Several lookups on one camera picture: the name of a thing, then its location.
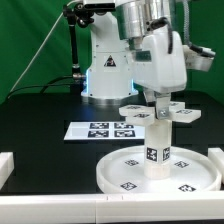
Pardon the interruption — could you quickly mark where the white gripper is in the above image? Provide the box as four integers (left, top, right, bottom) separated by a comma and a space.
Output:
130, 28, 187, 120

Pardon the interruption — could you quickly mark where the white cross-shaped table base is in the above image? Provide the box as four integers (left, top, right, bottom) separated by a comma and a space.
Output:
119, 101, 201, 127

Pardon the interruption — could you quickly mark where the white round table top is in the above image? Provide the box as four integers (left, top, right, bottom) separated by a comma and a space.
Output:
96, 146, 222, 194

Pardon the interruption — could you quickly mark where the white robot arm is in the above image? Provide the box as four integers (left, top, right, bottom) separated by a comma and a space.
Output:
83, 0, 215, 119

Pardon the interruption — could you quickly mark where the white right block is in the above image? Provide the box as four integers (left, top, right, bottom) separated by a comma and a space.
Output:
208, 148, 224, 184

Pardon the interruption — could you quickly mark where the white block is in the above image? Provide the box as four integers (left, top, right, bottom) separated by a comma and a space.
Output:
0, 152, 14, 190
208, 148, 224, 184

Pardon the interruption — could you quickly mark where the white marker sheet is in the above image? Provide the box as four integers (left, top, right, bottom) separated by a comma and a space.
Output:
64, 121, 144, 141

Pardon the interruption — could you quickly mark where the white left block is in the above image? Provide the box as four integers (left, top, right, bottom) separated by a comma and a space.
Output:
0, 152, 14, 190

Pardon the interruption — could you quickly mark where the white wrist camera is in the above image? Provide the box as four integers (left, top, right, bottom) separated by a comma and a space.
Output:
183, 45, 216, 72

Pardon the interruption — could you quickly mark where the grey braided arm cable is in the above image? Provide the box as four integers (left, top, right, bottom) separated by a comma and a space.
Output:
181, 0, 196, 49

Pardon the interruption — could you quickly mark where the white front rail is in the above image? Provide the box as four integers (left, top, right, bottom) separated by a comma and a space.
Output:
0, 191, 224, 224

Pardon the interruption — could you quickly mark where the black cable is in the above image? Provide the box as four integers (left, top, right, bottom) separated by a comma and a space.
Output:
6, 75, 76, 100

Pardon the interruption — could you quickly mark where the black camera stand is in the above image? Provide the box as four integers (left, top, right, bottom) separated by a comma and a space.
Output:
63, 2, 94, 94

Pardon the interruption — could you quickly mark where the white cable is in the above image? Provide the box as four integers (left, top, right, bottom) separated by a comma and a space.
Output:
9, 0, 81, 94

